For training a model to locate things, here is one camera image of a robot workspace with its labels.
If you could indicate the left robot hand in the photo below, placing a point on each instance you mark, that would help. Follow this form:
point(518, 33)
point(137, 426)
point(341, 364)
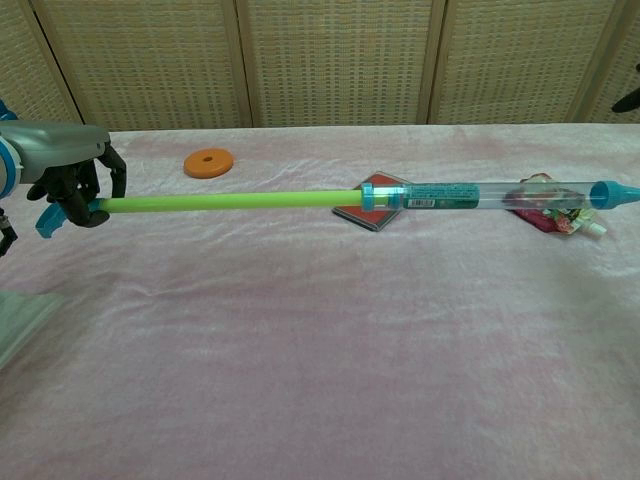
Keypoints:
point(60, 145)

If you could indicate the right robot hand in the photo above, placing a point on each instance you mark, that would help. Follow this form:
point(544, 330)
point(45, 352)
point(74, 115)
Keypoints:
point(629, 103)

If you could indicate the clear plastic tube with label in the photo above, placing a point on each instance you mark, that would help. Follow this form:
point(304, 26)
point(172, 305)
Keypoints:
point(450, 194)

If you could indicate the woven folding screen panel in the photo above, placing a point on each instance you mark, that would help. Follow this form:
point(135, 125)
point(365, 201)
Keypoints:
point(340, 60)
point(620, 60)
point(25, 60)
point(520, 60)
point(150, 60)

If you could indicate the red strawberry drink pouch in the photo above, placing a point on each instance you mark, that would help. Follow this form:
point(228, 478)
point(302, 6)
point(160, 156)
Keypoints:
point(550, 222)

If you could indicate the orange plastic disc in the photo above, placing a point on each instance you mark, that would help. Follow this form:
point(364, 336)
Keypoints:
point(220, 167)

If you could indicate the red ink pad case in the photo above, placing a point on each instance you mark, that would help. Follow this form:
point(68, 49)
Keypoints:
point(372, 220)

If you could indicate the pink fleece table cloth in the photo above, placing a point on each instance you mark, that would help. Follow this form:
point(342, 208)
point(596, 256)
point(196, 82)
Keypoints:
point(320, 360)

